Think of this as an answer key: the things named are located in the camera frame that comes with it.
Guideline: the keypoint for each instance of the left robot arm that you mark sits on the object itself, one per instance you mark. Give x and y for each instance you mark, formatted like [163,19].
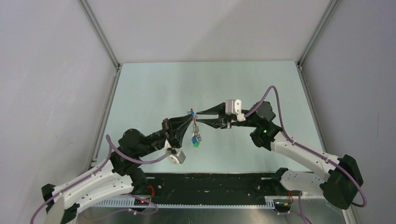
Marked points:
[119,173]

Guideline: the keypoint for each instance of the red-handled key organizer with rings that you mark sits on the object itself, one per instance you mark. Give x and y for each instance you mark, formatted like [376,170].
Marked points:
[195,131]

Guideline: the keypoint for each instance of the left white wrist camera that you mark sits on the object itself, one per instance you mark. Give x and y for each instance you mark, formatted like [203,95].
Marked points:
[175,155]

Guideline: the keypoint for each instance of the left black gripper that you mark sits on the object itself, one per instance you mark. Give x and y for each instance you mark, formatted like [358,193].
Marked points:
[178,126]

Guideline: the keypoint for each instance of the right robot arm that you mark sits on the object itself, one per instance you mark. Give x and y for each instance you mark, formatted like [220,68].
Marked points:
[336,179]

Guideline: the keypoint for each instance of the green key tag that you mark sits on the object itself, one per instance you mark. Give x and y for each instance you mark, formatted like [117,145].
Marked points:
[195,144]

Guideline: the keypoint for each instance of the left aluminium frame post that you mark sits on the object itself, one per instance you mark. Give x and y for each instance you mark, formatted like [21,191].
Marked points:
[92,19]

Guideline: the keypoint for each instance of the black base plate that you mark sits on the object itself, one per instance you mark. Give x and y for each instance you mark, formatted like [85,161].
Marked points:
[199,187]

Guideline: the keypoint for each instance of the aluminium frame post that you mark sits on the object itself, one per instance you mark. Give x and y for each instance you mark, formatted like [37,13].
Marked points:
[92,19]
[319,29]

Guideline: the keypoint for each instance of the right aluminium frame post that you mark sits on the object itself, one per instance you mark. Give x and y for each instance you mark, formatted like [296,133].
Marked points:
[319,29]

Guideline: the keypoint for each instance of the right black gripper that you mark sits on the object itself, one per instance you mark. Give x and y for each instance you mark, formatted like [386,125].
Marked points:
[217,123]

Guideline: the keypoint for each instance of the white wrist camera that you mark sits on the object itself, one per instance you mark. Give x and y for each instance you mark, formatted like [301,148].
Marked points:
[234,107]
[175,155]

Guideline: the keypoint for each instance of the grey cable duct rail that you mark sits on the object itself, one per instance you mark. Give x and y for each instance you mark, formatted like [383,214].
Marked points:
[123,202]

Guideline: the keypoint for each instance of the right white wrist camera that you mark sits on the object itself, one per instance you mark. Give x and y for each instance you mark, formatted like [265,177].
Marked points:
[234,107]

